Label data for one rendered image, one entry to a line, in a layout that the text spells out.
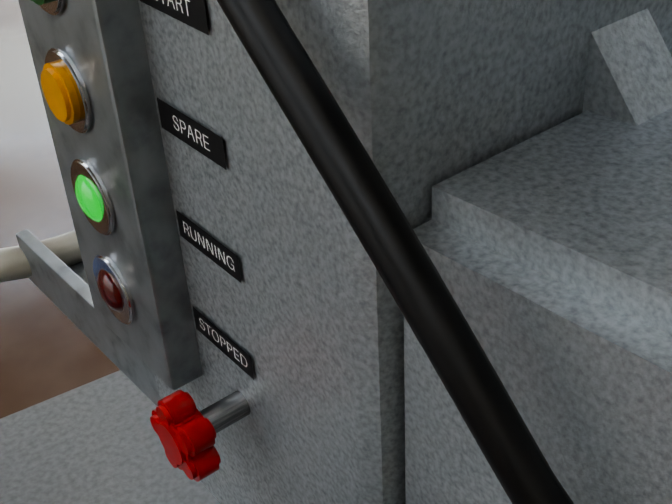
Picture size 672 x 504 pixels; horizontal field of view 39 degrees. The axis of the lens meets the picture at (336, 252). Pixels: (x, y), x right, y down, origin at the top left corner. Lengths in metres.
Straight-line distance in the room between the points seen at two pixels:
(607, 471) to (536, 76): 0.12
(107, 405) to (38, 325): 1.57
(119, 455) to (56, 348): 1.54
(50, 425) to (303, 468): 0.68
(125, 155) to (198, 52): 0.07
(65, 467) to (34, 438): 0.06
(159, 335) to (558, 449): 0.21
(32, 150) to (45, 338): 1.08
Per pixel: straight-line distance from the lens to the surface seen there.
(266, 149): 0.32
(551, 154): 0.31
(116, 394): 1.08
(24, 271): 0.89
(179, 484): 0.97
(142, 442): 1.02
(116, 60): 0.37
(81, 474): 1.00
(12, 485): 1.02
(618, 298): 0.25
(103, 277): 0.45
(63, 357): 2.50
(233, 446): 0.47
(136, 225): 0.40
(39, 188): 3.25
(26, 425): 1.07
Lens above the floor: 1.55
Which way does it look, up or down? 35 degrees down
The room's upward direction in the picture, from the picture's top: 3 degrees counter-clockwise
